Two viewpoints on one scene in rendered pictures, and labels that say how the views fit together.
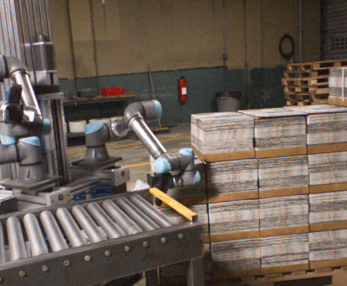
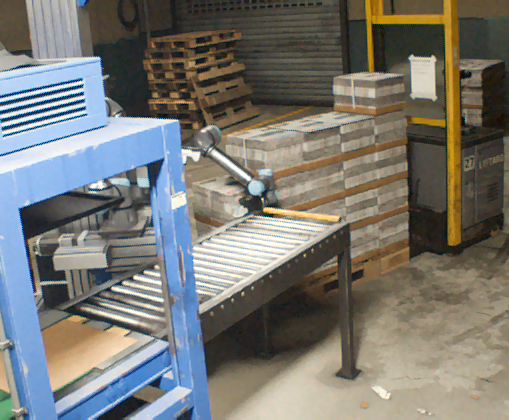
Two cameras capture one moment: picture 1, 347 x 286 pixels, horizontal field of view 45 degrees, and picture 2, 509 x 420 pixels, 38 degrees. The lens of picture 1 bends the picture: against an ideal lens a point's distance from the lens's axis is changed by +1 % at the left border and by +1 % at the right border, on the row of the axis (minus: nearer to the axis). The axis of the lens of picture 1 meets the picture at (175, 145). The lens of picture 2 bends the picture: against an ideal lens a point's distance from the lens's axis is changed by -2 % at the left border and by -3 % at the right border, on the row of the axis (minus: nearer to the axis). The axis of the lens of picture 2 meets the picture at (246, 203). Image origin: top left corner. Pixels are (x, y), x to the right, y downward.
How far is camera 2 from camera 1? 2.44 m
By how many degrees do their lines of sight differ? 30
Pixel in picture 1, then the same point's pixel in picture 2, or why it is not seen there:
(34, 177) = (133, 220)
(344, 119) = (365, 126)
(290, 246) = not seen: hidden behind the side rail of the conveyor
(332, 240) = (363, 236)
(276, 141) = (320, 152)
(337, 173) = (363, 174)
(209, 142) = (270, 161)
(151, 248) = (329, 244)
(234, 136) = (289, 152)
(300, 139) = (337, 148)
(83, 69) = not seen: outside the picture
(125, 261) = (319, 255)
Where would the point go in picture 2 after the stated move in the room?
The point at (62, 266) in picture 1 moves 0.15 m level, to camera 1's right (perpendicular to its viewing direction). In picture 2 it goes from (295, 263) to (323, 254)
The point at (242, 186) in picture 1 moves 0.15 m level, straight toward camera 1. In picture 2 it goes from (298, 199) to (309, 205)
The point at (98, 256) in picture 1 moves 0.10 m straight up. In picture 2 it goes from (309, 253) to (307, 232)
